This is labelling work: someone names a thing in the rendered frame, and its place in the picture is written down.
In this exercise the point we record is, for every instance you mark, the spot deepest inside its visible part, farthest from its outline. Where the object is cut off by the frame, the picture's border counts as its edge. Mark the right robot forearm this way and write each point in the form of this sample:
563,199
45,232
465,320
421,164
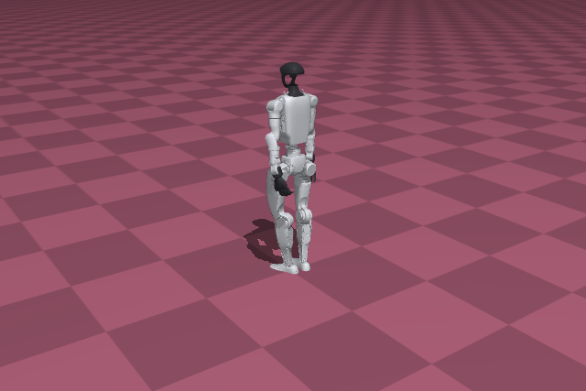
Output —
309,149

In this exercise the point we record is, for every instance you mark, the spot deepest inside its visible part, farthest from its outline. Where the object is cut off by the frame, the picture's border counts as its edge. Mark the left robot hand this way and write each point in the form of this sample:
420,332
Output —
280,184

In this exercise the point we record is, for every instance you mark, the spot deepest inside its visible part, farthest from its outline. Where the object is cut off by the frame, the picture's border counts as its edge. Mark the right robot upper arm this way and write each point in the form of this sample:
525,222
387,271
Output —
314,102

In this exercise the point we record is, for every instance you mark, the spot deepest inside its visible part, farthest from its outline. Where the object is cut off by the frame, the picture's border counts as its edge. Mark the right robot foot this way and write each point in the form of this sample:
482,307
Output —
303,266

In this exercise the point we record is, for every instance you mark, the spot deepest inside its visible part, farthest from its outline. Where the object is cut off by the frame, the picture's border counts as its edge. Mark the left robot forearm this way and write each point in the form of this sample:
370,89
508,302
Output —
273,149

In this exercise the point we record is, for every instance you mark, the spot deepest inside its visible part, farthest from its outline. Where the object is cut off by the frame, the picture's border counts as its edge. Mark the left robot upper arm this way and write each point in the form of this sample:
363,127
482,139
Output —
274,109

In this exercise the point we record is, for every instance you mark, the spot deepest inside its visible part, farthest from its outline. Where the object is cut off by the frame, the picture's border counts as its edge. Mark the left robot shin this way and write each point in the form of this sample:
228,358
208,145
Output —
284,239

